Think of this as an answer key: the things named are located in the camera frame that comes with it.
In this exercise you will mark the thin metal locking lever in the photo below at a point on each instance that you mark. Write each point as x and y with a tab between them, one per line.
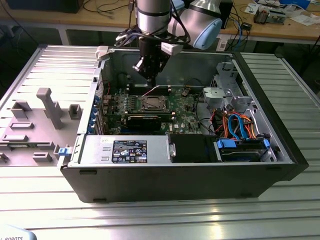
151	91

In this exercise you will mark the silver CPU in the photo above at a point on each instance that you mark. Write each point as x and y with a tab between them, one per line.
153	103

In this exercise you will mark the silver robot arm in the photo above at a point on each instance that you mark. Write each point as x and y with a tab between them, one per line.
152	15

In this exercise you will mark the CPU socket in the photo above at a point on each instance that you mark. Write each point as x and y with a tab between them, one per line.
142	108

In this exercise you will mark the light grey case latch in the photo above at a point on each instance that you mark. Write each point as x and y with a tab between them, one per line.
102	53

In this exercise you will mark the green motherboard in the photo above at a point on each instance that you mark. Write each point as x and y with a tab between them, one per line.
186	112

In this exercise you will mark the graphics card with black cooler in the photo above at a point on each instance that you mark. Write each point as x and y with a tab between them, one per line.
143	123

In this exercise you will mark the silver metal drive cage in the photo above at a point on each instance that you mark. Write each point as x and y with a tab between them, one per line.
215	96

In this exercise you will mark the wooden workbench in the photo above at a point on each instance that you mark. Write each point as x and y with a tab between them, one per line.
75	20

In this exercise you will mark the black desktop box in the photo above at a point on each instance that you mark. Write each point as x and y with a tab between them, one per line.
228	15

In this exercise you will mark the small black box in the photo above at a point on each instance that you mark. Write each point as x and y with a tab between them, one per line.
247	26

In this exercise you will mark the silver power supply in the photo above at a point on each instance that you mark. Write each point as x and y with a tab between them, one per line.
95	150

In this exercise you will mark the brown coil device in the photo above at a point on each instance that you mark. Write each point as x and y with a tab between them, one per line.
261	16

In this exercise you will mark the black equipment box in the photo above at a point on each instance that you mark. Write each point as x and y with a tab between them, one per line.
42	6

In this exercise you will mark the black PC case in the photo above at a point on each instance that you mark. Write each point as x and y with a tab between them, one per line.
175	182

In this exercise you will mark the blue plastic case latch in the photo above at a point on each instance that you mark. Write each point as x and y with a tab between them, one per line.
63	152

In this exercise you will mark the hard disk in blue carrier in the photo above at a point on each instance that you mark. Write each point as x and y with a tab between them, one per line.
240	156

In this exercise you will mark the silver metal device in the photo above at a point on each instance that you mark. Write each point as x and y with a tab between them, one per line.
277	17

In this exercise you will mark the grey parts rack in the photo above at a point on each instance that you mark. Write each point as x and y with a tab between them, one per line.
37	140

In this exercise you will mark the blue box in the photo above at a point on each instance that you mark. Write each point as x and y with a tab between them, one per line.
295	3

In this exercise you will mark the white papers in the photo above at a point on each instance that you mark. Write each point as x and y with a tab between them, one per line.
303	20

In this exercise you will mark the pale blue teach pendant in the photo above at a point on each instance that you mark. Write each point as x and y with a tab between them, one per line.
15	232

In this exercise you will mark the small grey wrist camera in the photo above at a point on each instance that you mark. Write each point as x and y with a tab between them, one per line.
138	67

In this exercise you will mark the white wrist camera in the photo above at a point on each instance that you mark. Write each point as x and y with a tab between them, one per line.
170	48

